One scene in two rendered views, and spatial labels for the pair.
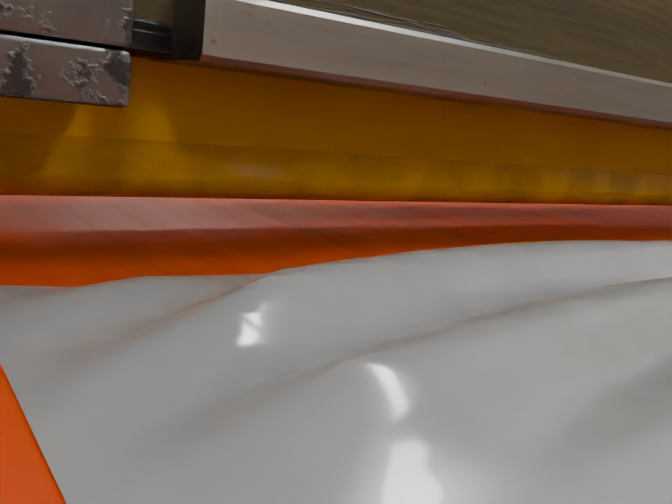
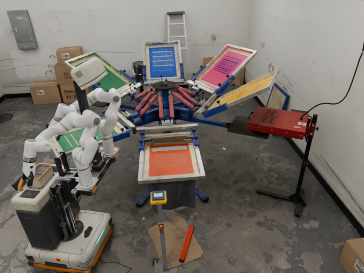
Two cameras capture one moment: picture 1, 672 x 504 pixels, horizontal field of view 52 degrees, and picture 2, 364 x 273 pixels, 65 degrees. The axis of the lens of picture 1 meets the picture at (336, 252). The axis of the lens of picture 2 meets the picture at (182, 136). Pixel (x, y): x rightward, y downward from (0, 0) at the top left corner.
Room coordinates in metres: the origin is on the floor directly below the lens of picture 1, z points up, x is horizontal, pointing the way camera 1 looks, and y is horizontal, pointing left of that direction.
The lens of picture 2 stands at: (-1.85, -1.54, 2.54)
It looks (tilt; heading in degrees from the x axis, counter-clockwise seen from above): 31 degrees down; 32
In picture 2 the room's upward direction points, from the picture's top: 2 degrees counter-clockwise
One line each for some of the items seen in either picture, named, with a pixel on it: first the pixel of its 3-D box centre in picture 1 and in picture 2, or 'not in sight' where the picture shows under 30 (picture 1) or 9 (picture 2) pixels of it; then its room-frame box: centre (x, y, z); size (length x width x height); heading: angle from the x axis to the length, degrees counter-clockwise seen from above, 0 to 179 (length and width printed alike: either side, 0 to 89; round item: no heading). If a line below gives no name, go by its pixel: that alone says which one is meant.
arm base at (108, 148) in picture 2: not in sight; (106, 144); (-0.39, 0.17, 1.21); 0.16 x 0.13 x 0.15; 111
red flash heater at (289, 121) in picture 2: not in sight; (280, 122); (1.04, -1.00, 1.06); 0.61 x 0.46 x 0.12; 96
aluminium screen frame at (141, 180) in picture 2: not in sight; (169, 154); (0.04, -0.20, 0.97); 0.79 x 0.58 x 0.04; 36
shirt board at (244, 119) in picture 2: not in sight; (214, 122); (0.97, -0.25, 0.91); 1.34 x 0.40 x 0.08; 96
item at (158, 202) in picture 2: not in sight; (162, 236); (-0.49, -0.44, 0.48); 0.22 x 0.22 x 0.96; 36
